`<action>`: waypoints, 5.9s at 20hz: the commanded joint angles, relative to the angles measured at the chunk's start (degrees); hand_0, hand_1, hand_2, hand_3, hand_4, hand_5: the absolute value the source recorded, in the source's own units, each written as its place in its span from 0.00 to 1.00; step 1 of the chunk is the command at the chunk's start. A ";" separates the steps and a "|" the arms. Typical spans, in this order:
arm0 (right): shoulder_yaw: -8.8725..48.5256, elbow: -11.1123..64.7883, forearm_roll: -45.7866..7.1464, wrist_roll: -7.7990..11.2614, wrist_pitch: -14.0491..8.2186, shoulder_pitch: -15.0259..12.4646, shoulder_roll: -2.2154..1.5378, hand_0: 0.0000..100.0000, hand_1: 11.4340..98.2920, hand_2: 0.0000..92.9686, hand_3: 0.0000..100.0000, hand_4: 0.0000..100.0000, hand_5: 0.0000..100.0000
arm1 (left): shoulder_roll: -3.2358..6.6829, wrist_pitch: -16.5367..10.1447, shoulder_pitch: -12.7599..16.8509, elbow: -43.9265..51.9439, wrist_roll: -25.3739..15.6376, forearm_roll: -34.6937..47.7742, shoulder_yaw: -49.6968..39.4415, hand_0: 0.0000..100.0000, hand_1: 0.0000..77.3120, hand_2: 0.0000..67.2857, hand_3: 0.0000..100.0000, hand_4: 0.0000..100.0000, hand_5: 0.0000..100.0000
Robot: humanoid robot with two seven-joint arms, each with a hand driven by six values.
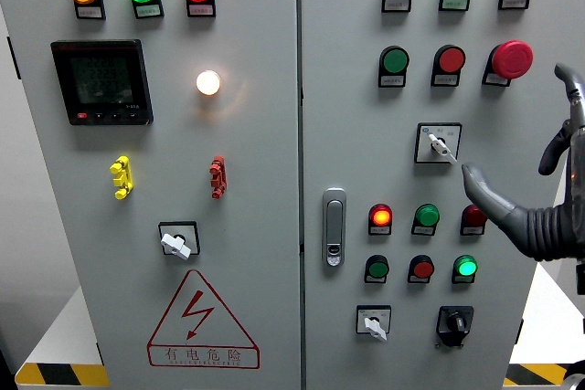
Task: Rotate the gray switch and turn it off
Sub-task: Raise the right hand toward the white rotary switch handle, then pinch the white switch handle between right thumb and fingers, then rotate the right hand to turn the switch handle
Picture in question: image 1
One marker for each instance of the small lit green lamp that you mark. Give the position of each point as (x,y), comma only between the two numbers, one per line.
(465,266)

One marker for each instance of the small green domed lamp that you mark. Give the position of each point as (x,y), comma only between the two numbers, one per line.
(427,215)

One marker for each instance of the small red push button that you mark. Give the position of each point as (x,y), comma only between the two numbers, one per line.
(422,269)

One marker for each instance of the black yellow striped tape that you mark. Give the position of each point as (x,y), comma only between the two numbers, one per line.
(59,375)
(535,374)

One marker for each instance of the small lit red lamp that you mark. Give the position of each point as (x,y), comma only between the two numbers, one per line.
(380,216)

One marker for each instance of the small green push button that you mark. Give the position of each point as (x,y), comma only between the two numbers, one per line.
(378,269)

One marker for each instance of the large red stop button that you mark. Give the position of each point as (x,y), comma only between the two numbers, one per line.
(512,59)

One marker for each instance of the large red push button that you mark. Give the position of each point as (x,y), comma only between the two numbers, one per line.
(451,60)

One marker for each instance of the pale grey door with lock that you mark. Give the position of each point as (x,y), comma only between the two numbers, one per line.
(356,157)

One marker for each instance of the silver door lock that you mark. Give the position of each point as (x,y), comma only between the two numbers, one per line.
(334,225)

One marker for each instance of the large green push button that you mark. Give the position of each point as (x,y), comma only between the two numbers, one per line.
(395,60)

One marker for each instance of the pale grey door with display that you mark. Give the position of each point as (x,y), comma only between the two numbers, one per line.
(256,157)

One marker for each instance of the red warning triangle sticker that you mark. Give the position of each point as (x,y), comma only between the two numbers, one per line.
(197,307)

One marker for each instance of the white round lamp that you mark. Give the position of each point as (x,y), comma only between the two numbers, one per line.
(208,82)

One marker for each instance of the black cabinet hinge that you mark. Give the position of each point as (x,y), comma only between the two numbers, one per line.
(99,353)
(13,57)

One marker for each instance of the black display meter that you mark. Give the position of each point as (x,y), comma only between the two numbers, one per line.
(100,81)

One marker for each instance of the small white-plate turn switch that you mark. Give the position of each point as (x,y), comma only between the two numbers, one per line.
(375,326)

